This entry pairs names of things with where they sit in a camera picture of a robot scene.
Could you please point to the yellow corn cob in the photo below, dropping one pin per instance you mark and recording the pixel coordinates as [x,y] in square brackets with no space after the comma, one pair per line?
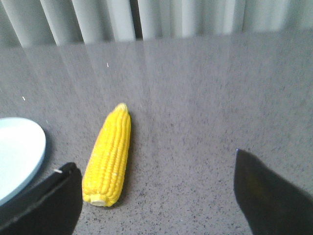
[103,180]

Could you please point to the white pleated curtain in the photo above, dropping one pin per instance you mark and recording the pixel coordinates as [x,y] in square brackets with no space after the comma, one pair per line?
[28,23]

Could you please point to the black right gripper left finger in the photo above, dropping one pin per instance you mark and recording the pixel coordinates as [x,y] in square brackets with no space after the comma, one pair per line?
[52,207]

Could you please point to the light blue round plate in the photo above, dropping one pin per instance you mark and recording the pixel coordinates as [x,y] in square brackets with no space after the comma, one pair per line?
[22,151]

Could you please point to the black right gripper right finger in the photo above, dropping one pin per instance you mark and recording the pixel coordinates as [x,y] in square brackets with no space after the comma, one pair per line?
[271,204]

